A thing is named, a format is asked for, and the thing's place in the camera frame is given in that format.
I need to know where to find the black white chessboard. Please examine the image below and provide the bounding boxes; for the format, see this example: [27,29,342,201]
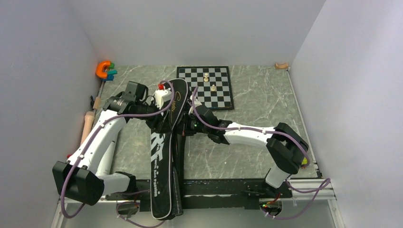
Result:
[176,66,235,111]

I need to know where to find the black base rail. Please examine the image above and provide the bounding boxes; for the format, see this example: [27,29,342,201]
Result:
[106,178,293,212]

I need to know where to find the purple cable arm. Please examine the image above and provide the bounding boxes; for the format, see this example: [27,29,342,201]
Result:
[59,80,176,228]
[191,86,331,220]

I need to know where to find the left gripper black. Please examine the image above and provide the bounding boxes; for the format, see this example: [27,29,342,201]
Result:
[133,98,173,133]

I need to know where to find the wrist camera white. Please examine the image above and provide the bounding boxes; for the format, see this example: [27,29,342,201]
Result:
[188,95,202,115]
[154,84,172,109]

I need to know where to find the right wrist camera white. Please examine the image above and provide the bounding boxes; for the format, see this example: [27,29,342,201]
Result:
[188,95,202,115]

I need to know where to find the colourful toy brick train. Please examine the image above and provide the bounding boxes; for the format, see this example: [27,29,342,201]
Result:
[301,157,309,169]

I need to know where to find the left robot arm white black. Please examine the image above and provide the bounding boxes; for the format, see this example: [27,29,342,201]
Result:
[52,81,175,206]

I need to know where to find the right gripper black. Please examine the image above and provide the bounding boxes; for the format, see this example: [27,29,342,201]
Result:
[173,112,210,136]

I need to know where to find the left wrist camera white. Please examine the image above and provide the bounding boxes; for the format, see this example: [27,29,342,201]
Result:
[154,84,172,109]

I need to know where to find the black racket bag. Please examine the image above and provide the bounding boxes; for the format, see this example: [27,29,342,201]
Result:
[150,78,189,220]

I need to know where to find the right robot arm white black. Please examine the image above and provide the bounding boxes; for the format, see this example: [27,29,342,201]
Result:
[185,104,309,197]

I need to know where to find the beige toy microphone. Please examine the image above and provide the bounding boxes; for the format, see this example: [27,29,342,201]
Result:
[80,111,95,145]

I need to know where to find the orange C-shaped toy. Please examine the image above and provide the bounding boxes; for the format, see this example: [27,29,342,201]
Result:
[96,60,112,79]

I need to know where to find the wooden arch block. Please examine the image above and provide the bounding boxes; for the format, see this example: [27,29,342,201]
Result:
[274,63,289,69]

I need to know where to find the small beige handled tool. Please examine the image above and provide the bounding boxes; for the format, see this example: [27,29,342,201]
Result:
[90,96,100,110]

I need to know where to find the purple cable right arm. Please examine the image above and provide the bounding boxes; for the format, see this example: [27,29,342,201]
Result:
[191,86,331,220]

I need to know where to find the teal blue toy blocks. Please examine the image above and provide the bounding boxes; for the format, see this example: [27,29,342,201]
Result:
[105,62,117,81]

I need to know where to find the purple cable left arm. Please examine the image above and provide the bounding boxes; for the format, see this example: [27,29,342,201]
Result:
[59,80,176,228]

